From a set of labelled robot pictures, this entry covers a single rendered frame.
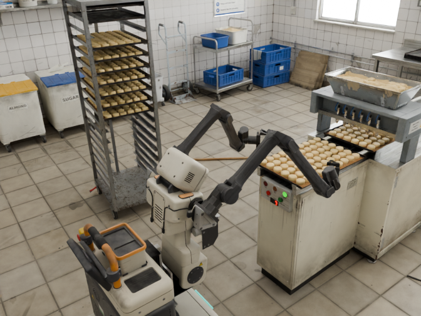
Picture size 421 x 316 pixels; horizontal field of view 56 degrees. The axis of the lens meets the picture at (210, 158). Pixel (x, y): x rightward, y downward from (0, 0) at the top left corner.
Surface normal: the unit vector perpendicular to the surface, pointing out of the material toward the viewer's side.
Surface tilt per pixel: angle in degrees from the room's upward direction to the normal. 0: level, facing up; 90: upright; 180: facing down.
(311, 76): 67
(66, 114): 90
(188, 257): 90
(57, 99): 92
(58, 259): 0
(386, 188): 90
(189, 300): 0
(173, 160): 48
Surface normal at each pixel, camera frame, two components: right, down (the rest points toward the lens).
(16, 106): 0.59, 0.39
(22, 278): -0.03, -0.89
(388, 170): -0.79, 0.30
